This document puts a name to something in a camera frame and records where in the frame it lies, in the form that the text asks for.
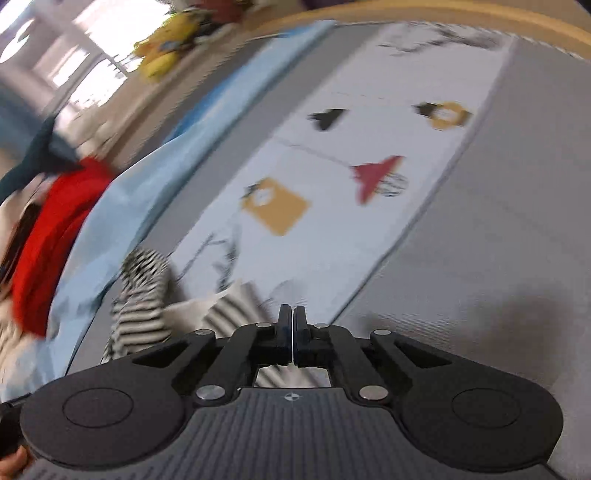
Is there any red cloth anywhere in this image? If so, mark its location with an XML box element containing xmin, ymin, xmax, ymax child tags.
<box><xmin>11</xmin><ymin>156</ymin><xmax>117</xmax><ymax>339</ymax></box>

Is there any light blue blanket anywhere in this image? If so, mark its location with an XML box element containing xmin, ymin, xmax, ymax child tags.
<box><xmin>46</xmin><ymin>23</ymin><xmax>334</xmax><ymax>357</ymax></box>

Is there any yellow plush toy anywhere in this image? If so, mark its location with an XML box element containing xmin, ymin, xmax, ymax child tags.
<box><xmin>133</xmin><ymin>11</ymin><xmax>209</xmax><ymax>85</ymax></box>

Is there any dark teal cloth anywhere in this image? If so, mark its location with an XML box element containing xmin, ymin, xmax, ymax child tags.
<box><xmin>0</xmin><ymin>115</ymin><xmax>83</xmax><ymax>205</ymax></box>

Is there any red patterned box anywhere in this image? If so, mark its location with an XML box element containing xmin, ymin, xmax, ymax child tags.
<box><xmin>202</xmin><ymin>0</ymin><xmax>246</xmax><ymax>27</ymax></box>

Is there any white cloth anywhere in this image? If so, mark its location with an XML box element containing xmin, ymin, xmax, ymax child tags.
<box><xmin>0</xmin><ymin>295</ymin><xmax>70</xmax><ymax>403</ymax></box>

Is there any wooden bed frame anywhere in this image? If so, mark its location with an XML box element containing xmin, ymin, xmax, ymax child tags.
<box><xmin>240</xmin><ymin>0</ymin><xmax>591</xmax><ymax>61</ymax></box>

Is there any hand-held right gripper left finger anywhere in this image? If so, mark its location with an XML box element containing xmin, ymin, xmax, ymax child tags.
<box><xmin>133</xmin><ymin>304</ymin><xmax>294</xmax><ymax>408</ymax></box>

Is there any white printed blanket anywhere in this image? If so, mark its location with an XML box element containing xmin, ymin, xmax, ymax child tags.
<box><xmin>173</xmin><ymin>23</ymin><xmax>515</xmax><ymax>324</ymax></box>

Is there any window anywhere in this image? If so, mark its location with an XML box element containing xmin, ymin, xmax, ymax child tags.
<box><xmin>48</xmin><ymin>0</ymin><xmax>155</xmax><ymax>112</ymax></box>

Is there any grey mattress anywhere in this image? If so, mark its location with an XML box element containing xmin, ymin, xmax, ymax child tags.
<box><xmin>65</xmin><ymin>23</ymin><xmax>591</xmax><ymax>480</ymax></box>

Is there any black white striped garment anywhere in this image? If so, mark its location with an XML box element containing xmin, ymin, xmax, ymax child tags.
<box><xmin>102</xmin><ymin>247</ymin><xmax>333</xmax><ymax>389</ymax></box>

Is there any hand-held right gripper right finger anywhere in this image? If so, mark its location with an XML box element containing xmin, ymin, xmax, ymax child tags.
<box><xmin>294</xmin><ymin>305</ymin><xmax>454</xmax><ymax>408</ymax></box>

